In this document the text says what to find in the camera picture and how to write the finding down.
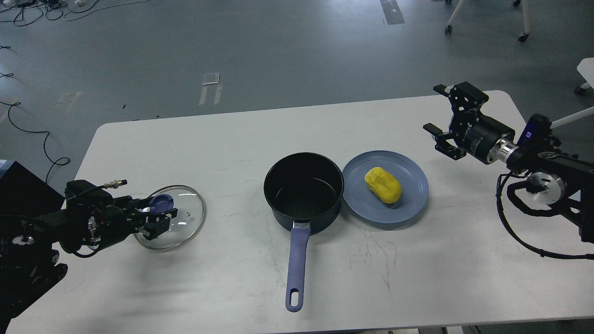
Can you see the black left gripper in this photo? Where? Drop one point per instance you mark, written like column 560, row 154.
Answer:
column 113, row 220

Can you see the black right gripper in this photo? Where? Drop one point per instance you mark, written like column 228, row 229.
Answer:
column 470, row 131

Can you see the glass pot lid blue knob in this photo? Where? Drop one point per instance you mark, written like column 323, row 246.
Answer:
column 191, row 213

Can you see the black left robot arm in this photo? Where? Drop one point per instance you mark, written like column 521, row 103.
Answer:
column 30, row 265

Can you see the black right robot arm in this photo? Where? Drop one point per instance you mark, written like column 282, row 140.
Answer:
column 542, row 181

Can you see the yellow potato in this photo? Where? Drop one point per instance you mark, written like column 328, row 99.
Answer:
column 384, row 185

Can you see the blue plate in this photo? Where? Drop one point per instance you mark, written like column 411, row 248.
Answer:
column 367, row 206

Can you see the black box at left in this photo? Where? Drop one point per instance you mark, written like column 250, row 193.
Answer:
column 22, row 192

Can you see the dark blue saucepan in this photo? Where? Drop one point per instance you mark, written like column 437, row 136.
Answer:
column 304, row 192

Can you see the white chair leg frame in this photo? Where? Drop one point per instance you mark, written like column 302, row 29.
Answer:
column 519, row 11

